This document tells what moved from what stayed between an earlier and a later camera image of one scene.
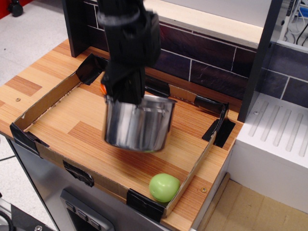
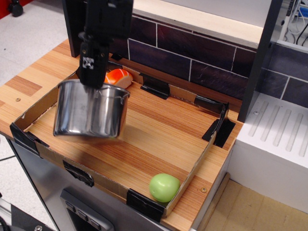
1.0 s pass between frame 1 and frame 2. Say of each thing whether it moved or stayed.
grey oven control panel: stayed
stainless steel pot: moved
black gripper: moved
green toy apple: stayed
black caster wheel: stayed
